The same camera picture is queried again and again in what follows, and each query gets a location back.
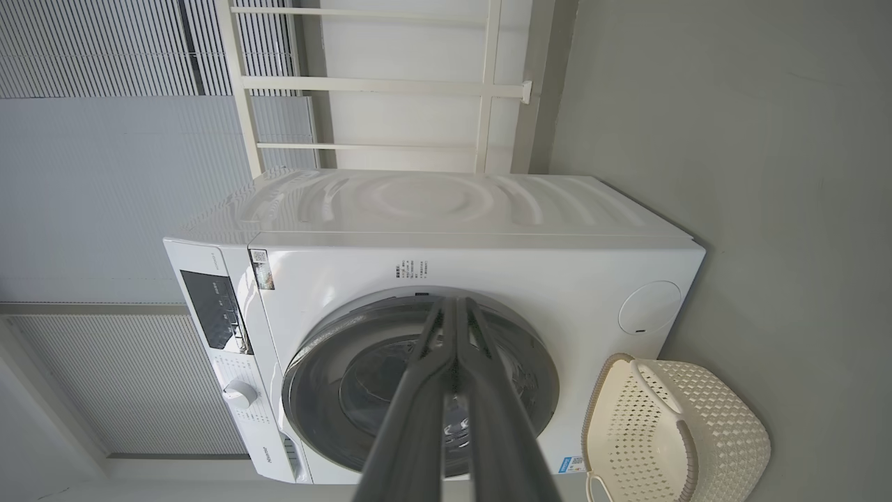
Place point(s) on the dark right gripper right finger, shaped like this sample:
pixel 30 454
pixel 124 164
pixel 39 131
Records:
pixel 498 432

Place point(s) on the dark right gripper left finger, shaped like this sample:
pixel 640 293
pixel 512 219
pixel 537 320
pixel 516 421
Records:
pixel 414 432

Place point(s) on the black-rimmed glass washer door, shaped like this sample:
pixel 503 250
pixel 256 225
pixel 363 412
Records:
pixel 334 390

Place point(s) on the white front-load washing machine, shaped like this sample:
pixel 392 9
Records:
pixel 557 244

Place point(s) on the cream basket with brown rim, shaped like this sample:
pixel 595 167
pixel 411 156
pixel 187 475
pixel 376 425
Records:
pixel 711 432

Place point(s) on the blue energy label sticker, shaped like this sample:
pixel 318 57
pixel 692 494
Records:
pixel 571 464

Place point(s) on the white washer control knob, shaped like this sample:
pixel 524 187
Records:
pixel 240 394

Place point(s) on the round white filter cover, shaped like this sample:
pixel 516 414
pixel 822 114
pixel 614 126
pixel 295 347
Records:
pixel 649 307

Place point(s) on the small QR code sticker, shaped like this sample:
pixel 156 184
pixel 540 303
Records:
pixel 263 268

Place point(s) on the black washer display panel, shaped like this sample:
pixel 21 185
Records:
pixel 212 310

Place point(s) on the grey slatted blind panel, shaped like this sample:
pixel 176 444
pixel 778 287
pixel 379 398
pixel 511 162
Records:
pixel 90 49
pixel 132 383

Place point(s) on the white metal rack frame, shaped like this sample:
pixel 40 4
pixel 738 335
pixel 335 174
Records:
pixel 383 86

